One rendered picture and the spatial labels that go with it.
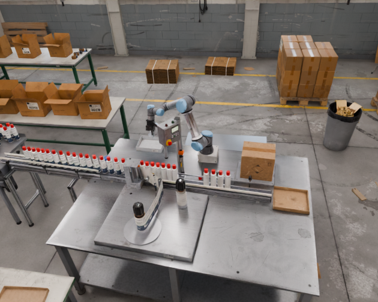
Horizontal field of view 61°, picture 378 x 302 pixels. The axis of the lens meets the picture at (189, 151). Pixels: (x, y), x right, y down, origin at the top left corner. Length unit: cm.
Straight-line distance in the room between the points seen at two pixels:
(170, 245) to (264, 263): 72
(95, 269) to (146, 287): 54
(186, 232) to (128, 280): 87
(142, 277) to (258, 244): 118
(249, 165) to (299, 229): 71
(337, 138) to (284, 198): 220
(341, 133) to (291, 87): 148
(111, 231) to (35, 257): 143
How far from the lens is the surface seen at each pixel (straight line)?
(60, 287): 268
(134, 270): 329
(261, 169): 304
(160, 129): 273
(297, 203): 300
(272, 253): 262
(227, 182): 288
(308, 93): 611
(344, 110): 493
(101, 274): 334
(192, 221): 270
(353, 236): 404
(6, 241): 432
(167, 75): 682
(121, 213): 286
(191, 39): 814
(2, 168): 385
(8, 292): 282
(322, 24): 809
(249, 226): 275
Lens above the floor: 295
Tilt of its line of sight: 37 degrees down
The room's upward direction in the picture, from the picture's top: 3 degrees counter-clockwise
